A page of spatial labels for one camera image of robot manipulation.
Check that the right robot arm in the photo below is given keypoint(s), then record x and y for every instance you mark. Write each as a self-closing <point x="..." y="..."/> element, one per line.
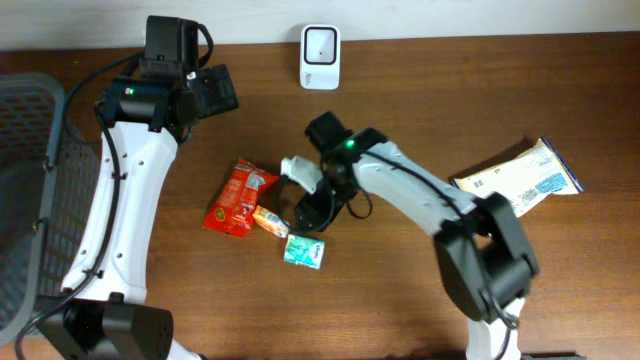
<point x="485" y="260"/>

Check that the teal tissue pack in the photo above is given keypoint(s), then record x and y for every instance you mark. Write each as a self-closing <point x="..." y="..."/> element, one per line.
<point x="304" y="251"/>

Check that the red snack pouch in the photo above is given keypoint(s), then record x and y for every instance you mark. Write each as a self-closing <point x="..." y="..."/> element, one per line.
<point x="232" y="212"/>

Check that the grey plastic mesh basket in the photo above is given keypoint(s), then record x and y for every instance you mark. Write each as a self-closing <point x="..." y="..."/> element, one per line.
<point x="47" y="186"/>

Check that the cream snack bag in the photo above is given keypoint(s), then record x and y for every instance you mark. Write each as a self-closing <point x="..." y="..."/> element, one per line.
<point x="526" y="180"/>

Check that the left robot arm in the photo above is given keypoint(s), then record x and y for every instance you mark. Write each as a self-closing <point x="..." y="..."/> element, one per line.
<point x="145" y="115"/>

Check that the white barcode scanner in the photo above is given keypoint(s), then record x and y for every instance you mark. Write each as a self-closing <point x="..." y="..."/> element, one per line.
<point x="320" y="57"/>

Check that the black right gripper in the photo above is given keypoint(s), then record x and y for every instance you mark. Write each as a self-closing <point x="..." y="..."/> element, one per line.
<point x="320" y="213"/>

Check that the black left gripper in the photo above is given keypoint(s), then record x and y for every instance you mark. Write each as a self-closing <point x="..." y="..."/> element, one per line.
<point x="221" y="90"/>

